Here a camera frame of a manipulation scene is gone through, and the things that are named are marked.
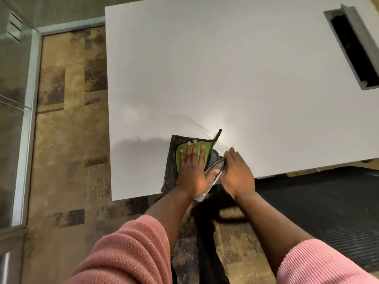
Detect person's left hand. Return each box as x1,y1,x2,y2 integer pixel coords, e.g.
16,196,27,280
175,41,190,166
176,140,221,196

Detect person's right hand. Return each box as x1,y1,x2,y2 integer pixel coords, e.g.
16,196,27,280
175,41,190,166
220,147,256,200

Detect grey green cleaning cloth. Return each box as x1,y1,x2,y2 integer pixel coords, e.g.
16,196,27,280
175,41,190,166
161,129,227,203

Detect person's left forearm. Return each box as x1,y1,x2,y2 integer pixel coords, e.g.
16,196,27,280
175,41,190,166
142,186,205,253

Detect person's right forearm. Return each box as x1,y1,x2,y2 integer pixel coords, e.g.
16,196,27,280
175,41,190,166
234,191,315,277

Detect dark trousers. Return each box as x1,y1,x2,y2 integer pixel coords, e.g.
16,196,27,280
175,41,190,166
172,201,231,284

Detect pink knit sweater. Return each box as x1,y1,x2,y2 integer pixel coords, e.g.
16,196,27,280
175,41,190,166
64,215,379,284

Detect black ribbed floor mat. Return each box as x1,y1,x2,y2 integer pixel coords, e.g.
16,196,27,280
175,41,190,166
254,165,379,273

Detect glass partition with metal frame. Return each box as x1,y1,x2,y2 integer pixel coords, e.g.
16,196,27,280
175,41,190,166
0,0,41,235

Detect grey table cable tray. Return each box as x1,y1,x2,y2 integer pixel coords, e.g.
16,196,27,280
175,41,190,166
323,3,379,91

